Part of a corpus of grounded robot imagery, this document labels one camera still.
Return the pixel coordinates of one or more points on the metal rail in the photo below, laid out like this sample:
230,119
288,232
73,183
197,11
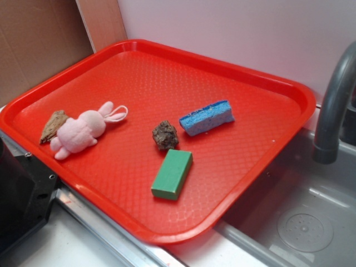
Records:
128,249

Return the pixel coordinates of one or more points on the red plastic tray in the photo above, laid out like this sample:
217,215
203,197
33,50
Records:
158,83

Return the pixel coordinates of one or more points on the brown wood piece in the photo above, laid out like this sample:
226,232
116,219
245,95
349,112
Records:
57,119

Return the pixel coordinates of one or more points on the green wooden block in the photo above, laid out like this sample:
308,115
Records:
172,174

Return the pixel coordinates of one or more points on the blue sponge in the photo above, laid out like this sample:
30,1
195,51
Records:
207,118

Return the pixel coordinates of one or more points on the dark brown rock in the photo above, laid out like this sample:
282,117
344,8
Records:
165,136

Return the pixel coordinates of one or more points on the brown cardboard panel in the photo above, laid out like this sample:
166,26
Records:
41,38

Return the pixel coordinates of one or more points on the grey plastic sink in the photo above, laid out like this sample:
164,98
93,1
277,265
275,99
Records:
298,212

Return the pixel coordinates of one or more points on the pink plush bunny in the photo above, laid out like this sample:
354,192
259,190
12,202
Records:
75,135

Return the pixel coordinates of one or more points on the grey faucet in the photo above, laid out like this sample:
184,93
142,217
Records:
336,121

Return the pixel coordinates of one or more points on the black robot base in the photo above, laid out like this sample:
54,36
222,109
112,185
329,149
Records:
28,188

